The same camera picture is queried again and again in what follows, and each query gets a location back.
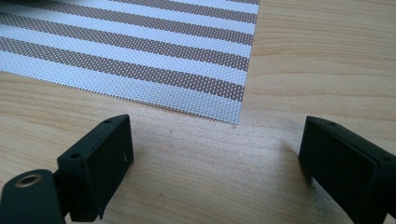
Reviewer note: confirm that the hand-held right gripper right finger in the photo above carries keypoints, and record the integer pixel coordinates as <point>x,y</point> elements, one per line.
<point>342,174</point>

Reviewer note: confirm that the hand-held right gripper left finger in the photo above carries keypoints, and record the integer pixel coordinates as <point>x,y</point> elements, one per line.
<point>93,174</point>

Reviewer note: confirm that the grey white striped placemat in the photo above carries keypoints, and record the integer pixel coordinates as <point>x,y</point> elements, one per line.
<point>130,49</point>

